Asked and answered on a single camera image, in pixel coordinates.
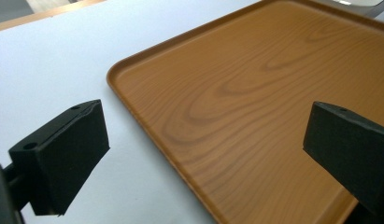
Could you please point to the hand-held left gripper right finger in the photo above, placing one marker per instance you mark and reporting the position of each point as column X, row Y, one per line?
column 351, row 146

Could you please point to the wood-grain brown tray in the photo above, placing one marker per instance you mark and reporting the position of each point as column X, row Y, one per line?
column 242, row 102

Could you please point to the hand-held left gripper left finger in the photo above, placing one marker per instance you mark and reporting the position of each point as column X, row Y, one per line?
column 65, row 161

